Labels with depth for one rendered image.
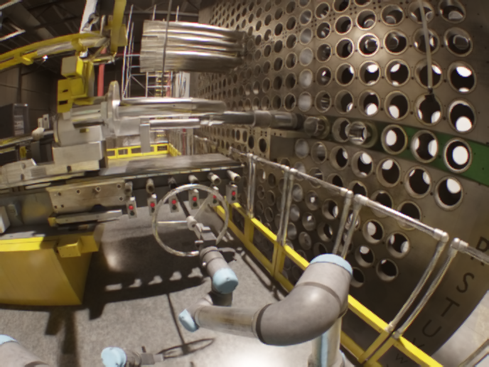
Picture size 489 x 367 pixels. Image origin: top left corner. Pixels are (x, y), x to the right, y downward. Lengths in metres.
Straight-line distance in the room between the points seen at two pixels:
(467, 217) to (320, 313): 1.53
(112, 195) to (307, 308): 1.59
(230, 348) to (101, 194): 1.47
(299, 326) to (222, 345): 1.14
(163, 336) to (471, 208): 2.32
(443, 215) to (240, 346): 1.72
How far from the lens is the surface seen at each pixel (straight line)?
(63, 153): 1.72
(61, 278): 1.84
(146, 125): 1.69
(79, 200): 1.82
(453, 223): 1.80
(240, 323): 0.48
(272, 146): 2.42
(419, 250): 1.93
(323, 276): 0.44
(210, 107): 1.49
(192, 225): 0.97
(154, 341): 1.58
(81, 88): 1.48
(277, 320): 0.40
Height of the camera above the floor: 1.34
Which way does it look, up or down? 18 degrees down
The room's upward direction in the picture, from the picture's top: 2 degrees clockwise
